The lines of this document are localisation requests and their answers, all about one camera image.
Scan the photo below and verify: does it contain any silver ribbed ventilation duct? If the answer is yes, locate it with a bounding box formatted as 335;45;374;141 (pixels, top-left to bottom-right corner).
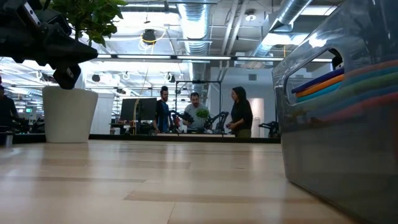
178;0;213;108

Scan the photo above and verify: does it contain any small background potted plant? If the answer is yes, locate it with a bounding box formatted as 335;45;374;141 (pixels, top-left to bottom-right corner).
195;108;211;120

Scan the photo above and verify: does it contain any small dark blue measuring cup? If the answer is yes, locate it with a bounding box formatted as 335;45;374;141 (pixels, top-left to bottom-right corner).
290;67;346;95

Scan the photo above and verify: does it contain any grey translucent plastic basket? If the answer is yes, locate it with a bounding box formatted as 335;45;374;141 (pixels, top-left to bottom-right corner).
271;0;398;224

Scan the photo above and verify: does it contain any person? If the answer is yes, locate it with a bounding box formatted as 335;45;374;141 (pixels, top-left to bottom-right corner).
183;91;206;132
0;75;20;132
154;85;172;134
226;86;254;139

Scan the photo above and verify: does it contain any long hanging strip light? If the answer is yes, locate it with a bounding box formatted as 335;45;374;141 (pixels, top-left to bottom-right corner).
93;52;333;63

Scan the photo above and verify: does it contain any green leafy plant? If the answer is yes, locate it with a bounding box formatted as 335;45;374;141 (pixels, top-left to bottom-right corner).
43;0;129;49

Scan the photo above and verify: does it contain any black aluminium table frame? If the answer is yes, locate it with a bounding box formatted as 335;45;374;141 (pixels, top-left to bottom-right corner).
0;131;282;147

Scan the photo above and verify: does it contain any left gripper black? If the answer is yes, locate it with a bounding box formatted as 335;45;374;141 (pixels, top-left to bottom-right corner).
0;6;100;91

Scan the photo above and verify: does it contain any silver smooth ventilation duct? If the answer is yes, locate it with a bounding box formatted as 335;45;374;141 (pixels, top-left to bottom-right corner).
248;0;313;63

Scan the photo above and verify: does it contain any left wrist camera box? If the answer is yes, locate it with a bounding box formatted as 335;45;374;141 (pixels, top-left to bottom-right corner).
16;1;43;29

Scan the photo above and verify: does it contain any black ceiling-hung device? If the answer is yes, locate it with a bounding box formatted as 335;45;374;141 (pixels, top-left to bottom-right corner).
142;28;157;45

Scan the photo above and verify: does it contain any black computer monitor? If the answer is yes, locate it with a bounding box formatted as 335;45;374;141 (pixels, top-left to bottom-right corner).
119;97;158;123

